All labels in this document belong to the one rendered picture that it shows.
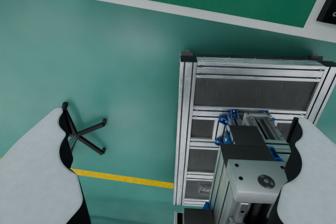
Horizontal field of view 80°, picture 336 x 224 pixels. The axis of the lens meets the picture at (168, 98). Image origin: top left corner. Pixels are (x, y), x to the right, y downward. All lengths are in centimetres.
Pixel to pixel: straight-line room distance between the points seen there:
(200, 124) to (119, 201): 139
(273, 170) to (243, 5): 38
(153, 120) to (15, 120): 111
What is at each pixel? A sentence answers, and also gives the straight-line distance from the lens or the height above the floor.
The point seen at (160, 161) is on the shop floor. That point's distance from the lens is 186.
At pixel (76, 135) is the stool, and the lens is 174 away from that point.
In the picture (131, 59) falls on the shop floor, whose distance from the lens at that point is 136.
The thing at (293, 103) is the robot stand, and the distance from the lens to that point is 140.
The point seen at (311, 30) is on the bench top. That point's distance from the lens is 61.
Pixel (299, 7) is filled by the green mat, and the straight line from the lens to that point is 58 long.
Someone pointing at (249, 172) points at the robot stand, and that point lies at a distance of 51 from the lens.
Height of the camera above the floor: 126
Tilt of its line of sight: 60 degrees down
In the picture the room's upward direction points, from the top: 175 degrees counter-clockwise
